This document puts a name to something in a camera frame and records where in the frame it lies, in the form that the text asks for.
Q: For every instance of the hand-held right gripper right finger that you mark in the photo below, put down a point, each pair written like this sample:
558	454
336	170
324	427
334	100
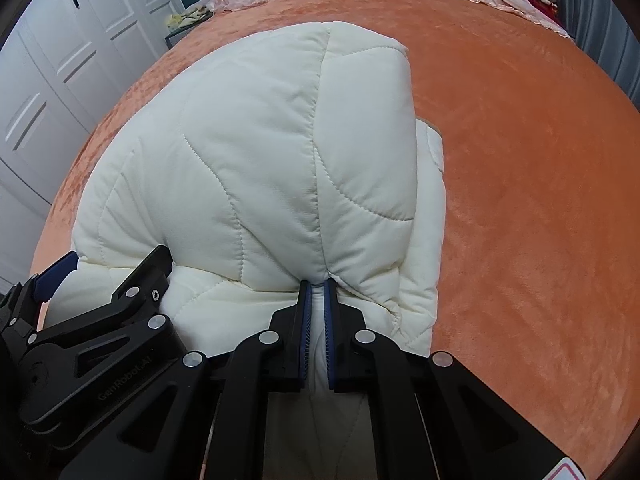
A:
330	335

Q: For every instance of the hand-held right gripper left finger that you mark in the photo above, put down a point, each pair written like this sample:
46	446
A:
305	332

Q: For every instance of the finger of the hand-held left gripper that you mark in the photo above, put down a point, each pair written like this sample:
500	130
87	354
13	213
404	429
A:
52	270
145	280

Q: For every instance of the cream quilted jacket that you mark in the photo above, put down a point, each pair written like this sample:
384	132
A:
250	160

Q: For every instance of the white wardrobe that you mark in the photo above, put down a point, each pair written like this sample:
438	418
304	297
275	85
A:
60	60

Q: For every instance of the orange plush blanket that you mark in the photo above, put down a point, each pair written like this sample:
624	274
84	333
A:
525	185

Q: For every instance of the yellow white nightstand clutter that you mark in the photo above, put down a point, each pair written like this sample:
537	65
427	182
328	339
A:
187	16

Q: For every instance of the grey blue curtain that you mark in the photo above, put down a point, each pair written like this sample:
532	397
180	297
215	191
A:
595	15

